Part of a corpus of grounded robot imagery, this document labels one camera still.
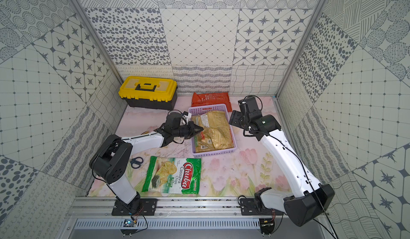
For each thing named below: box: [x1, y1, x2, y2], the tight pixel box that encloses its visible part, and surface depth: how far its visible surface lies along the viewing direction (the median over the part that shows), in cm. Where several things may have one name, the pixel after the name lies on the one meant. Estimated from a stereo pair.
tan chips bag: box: [191, 110, 235, 154], surface depth 92 cm
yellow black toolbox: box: [118, 75, 178, 111], surface depth 104 cm
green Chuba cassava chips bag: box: [142, 155, 202, 195], surface depth 84 cm
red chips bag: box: [191, 91, 233, 113], surface depth 121 cm
